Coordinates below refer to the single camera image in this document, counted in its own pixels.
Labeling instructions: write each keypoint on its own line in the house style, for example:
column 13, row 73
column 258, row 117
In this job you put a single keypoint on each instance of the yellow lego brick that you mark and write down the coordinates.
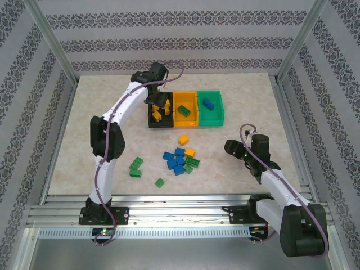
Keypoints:
column 168, row 110
column 183, row 139
column 189, row 152
column 156, row 116

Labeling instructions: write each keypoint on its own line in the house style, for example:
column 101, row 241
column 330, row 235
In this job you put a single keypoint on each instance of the long green lego brick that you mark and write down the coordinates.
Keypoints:
column 136, row 163
column 183, row 110
column 192, row 162

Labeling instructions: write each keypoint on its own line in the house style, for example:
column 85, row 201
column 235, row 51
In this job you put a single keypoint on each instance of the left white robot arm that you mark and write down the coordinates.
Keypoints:
column 108, row 140

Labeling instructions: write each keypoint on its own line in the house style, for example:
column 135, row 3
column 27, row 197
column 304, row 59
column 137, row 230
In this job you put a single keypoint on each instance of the black plastic bin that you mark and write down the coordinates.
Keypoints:
column 163, row 125

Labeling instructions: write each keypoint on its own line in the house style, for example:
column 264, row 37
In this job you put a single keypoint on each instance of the yellow plastic bin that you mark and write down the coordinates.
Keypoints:
column 187, row 122

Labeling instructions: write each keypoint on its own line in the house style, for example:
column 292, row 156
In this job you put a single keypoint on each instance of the green plastic bin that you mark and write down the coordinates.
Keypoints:
column 211, row 119

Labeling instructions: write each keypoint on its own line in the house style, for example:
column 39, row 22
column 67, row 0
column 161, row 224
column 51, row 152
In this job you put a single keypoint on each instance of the small circuit board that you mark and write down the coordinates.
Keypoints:
column 257, row 229
column 104, row 232

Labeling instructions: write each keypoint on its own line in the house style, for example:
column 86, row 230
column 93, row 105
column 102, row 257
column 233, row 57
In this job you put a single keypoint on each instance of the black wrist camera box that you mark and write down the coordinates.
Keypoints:
column 261, row 144
column 157, row 70

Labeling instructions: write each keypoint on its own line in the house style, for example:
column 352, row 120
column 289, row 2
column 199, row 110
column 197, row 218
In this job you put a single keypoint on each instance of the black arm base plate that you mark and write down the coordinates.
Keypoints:
column 121, row 215
column 239, row 215

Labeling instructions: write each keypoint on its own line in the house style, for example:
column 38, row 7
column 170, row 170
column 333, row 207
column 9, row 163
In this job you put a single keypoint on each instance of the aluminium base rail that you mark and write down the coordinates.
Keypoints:
column 180, row 213

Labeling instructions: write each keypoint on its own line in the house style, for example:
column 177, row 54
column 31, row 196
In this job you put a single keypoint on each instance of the aluminium frame post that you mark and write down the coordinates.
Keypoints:
column 299, row 42
column 54, row 42

